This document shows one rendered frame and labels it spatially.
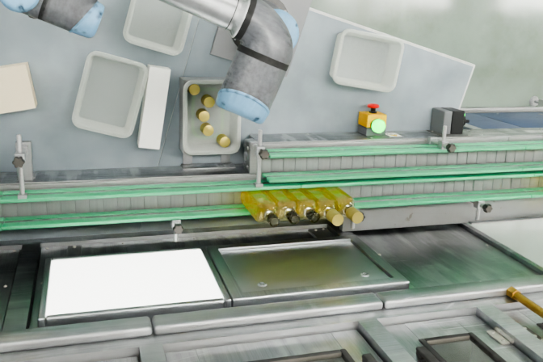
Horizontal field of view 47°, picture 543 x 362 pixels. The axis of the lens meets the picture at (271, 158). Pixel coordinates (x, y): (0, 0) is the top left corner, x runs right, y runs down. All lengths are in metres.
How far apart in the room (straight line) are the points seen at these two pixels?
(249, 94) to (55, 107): 0.77
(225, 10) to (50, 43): 0.72
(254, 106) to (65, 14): 0.41
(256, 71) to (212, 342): 0.59
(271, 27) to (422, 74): 0.98
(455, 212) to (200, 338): 1.12
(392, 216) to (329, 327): 0.71
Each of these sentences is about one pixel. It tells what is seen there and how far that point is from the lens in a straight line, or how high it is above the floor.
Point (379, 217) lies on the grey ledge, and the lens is 2.07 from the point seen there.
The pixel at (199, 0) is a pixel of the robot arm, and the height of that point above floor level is 1.36.
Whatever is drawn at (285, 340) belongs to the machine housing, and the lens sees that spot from 1.44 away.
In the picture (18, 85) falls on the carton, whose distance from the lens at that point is 1.82.
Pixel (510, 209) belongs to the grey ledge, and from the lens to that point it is 2.34.
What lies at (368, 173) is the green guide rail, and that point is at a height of 0.94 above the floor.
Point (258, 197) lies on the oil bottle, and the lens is 1.75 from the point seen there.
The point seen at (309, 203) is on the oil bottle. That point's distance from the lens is 1.73.
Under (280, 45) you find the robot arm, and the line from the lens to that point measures 1.29.
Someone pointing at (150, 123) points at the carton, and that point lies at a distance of 1.85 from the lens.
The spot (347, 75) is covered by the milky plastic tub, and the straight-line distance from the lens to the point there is 2.05.
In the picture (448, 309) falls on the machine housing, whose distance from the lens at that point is 1.62.
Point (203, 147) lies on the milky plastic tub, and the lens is 1.89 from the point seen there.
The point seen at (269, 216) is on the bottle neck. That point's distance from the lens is 1.66.
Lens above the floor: 2.62
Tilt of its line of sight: 68 degrees down
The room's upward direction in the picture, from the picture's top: 130 degrees clockwise
